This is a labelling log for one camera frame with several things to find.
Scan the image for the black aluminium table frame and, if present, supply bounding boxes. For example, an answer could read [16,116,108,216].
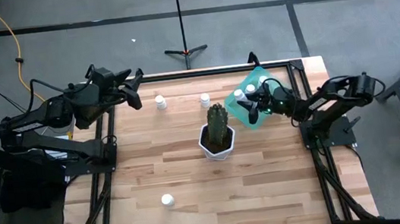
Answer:
[39,49,382,224]

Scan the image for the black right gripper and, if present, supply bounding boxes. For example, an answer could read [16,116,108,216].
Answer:
[235,79,299,127]

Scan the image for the white paper sheet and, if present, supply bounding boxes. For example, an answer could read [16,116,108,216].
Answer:
[44,144,70,162]

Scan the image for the yellow extension cable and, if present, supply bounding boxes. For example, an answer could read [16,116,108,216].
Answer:
[0,0,47,109]

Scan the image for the green cactus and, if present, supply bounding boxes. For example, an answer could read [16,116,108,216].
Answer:
[204,101,233,147]

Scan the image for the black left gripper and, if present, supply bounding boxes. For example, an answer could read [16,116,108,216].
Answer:
[92,62,149,116]

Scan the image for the black frame clamp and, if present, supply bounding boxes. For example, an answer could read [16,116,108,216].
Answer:
[245,50,261,68]

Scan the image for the black equipment box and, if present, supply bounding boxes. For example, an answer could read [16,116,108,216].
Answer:
[0,159,71,214]

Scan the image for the teal translucent plastic basket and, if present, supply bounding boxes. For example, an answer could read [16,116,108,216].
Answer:
[219,62,296,134]

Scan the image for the white hexagonal plant pot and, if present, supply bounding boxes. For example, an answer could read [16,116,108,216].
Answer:
[196,119,239,164]

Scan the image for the black tripod stand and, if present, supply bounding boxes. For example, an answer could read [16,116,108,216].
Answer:
[157,0,211,73]

